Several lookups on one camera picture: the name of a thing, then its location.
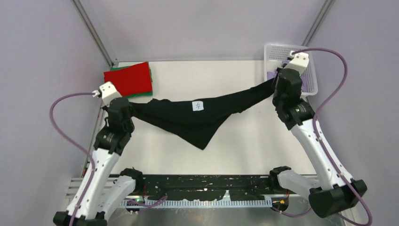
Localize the black t shirt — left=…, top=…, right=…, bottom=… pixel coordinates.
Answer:
left=130, top=80, right=275, bottom=150

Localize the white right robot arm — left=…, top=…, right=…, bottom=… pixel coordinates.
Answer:
left=268, top=69, right=367, bottom=218

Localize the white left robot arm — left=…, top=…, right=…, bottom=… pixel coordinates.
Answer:
left=53, top=97, right=144, bottom=226

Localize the purple crumpled t shirt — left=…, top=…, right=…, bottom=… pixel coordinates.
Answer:
left=266, top=60, right=308, bottom=92

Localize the white plastic basket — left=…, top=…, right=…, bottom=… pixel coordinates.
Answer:
left=263, top=43, right=318, bottom=97

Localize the green folded t shirt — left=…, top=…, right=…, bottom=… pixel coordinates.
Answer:
left=110, top=64, right=154, bottom=99

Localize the red folded t shirt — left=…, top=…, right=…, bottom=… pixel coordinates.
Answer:
left=104, top=62, right=153, bottom=97

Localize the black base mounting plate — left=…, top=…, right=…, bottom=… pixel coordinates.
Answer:
left=130, top=174, right=288, bottom=201

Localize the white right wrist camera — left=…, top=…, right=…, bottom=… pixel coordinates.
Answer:
left=282, top=51, right=310, bottom=76

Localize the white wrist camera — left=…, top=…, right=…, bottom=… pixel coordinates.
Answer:
left=282, top=51, right=310, bottom=76
left=91, top=81, right=122, bottom=106

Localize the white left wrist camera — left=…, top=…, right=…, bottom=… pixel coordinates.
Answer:
left=91, top=81, right=122, bottom=106

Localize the aluminium frame rail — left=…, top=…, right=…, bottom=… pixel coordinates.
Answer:
left=66, top=175, right=351, bottom=199

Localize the left aluminium corner post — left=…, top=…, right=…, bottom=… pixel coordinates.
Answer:
left=72, top=0, right=119, bottom=68

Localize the aluminium corner post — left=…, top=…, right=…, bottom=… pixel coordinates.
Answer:
left=72, top=0, right=119, bottom=68
left=302, top=0, right=336, bottom=46

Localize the right aluminium corner post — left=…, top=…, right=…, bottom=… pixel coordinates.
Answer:
left=302, top=0, right=336, bottom=46

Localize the white slotted cable duct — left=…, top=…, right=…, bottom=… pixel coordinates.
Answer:
left=78, top=199, right=273, bottom=209

